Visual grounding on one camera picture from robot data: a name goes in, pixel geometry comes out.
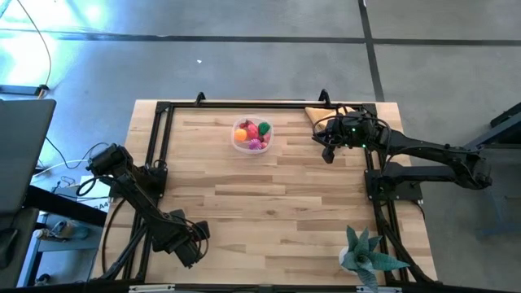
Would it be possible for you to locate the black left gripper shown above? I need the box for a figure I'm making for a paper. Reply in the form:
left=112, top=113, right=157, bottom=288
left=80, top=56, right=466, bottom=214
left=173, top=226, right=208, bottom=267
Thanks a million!
left=152, top=209, right=211, bottom=269

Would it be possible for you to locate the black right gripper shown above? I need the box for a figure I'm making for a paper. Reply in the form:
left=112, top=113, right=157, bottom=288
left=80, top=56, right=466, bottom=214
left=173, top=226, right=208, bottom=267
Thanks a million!
left=312, top=112, right=374, bottom=165

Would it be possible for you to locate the clear plastic tupperware container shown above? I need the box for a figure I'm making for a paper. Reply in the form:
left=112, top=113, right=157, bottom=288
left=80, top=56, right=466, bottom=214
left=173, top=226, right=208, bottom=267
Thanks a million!
left=230, top=116, right=274, bottom=155

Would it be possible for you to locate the folded yellow towel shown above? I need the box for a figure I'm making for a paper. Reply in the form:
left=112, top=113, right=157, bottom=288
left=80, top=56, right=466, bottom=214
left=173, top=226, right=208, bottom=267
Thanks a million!
left=304, top=105, right=357, bottom=133

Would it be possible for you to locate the green artificial succulent plant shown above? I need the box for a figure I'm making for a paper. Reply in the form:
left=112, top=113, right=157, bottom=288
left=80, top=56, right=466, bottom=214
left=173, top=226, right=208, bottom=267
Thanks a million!
left=339, top=225, right=411, bottom=293

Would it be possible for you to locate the dark metal stand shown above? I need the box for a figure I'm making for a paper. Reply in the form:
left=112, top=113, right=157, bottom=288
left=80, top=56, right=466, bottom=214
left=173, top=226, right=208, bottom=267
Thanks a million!
left=463, top=101, right=521, bottom=151

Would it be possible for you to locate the large grey panel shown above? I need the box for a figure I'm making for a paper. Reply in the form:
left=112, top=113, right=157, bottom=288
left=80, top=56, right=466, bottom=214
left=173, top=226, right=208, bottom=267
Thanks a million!
left=0, top=98, right=57, bottom=215

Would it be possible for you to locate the black metal table frame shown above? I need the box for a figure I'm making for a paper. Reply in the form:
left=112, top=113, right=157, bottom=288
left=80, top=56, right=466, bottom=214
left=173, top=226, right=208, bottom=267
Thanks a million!
left=95, top=99, right=439, bottom=286

